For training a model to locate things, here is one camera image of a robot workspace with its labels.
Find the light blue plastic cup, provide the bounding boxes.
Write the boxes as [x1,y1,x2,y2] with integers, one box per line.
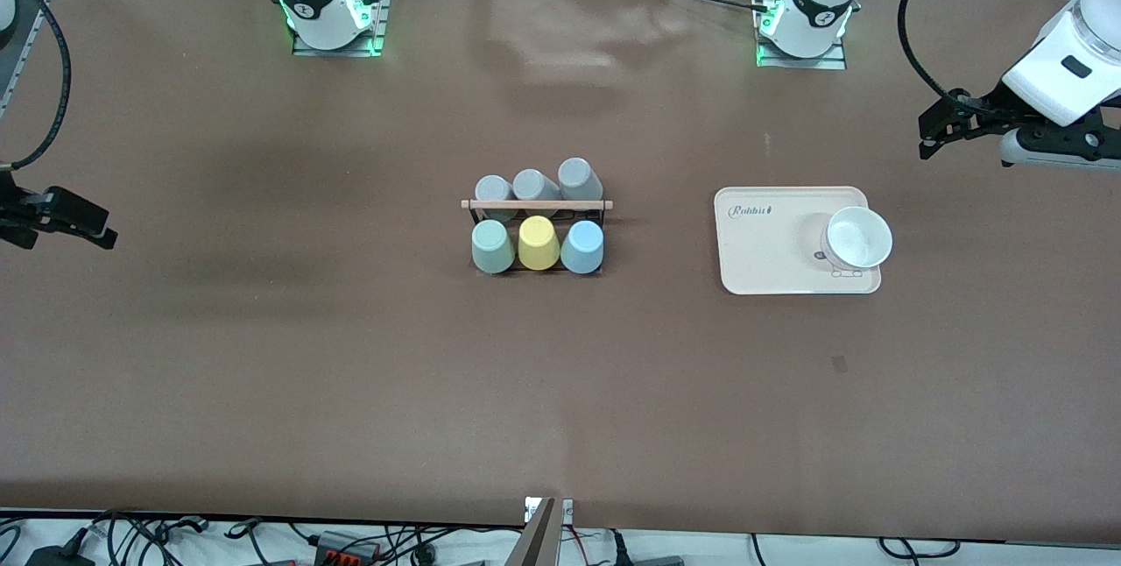
[560,220,605,274]

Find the pale green plastic cup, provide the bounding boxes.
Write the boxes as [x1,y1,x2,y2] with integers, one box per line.
[471,220,516,274]

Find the white ceramic bowl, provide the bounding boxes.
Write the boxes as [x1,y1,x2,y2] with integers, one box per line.
[821,206,894,273]

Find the beige rabbit print tray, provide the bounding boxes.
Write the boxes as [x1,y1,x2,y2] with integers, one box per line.
[714,187,882,296]

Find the black power adapter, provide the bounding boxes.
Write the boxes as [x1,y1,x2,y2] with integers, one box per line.
[25,542,97,566]

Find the grey plastic cup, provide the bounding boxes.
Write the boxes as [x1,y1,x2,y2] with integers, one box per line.
[512,168,561,216]
[558,158,604,203]
[475,175,518,223]

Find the grey connector box orange levers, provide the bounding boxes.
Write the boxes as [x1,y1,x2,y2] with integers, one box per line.
[314,529,384,566]

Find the yellow plastic cup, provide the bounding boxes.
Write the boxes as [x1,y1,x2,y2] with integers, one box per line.
[518,216,561,272]

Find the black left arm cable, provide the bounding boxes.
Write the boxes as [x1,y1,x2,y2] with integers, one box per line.
[897,0,960,103]

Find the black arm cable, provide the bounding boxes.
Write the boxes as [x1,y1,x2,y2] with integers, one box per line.
[0,0,71,173]
[897,0,960,103]

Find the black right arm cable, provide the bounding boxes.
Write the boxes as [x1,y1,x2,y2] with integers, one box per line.
[0,0,71,173]

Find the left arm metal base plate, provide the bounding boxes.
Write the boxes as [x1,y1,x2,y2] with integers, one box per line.
[755,39,849,70]

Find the aluminium edge rail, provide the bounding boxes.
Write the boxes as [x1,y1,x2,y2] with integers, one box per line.
[0,0,88,116]

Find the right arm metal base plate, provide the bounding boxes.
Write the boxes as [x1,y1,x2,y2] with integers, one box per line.
[292,0,392,58]

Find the black wire cup rack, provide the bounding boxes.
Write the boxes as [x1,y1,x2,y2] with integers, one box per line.
[461,198,614,276]

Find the grey camera mount wedge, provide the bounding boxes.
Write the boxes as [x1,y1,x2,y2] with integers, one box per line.
[504,496,575,566]

